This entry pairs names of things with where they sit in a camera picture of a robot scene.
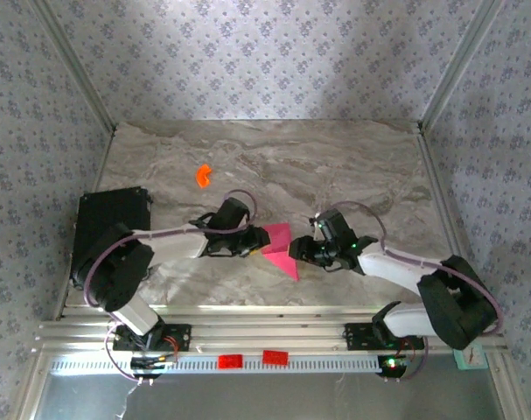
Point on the pink cloth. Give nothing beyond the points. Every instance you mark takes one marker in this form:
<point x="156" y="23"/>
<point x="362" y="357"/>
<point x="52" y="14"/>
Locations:
<point x="282" y="251"/>

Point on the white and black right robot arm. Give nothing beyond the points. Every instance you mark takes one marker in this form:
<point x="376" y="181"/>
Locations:
<point x="392" y="271"/>

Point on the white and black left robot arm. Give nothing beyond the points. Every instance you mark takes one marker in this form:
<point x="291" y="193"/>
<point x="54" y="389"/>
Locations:
<point x="173" y="247"/>

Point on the grey metal sheet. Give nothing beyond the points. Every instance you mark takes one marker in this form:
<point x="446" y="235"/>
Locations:
<point x="269" y="398"/>

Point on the orange curved plastic piece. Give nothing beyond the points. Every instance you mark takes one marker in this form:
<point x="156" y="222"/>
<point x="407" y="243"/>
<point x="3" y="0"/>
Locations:
<point x="202" y="176"/>

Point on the red tape patch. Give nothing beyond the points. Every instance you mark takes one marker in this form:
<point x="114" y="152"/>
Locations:
<point x="275" y="357"/>
<point x="230" y="361"/>

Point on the black box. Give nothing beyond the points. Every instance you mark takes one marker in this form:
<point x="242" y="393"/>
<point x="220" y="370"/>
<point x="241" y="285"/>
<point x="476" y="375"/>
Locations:
<point x="103" y="210"/>

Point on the small teal clock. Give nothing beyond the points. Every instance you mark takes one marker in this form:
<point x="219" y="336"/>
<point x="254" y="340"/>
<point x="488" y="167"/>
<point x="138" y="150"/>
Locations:
<point x="468" y="361"/>

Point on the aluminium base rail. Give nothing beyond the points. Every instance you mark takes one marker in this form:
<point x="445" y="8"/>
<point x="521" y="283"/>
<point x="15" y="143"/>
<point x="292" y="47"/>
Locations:
<point x="269" y="332"/>

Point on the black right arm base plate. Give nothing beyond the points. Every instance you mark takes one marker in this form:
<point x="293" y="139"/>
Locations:
<point x="357" y="337"/>

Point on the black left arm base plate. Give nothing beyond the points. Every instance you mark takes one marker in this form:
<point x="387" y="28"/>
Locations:
<point x="182" y="337"/>

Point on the aluminium side rail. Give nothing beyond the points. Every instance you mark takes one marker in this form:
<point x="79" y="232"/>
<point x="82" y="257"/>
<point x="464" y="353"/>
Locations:
<point x="100" y="166"/>
<point x="442" y="197"/>

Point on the aluminium frame post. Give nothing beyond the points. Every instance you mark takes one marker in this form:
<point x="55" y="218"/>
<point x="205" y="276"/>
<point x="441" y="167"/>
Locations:
<point x="459" y="65"/>
<point x="74" y="63"/>

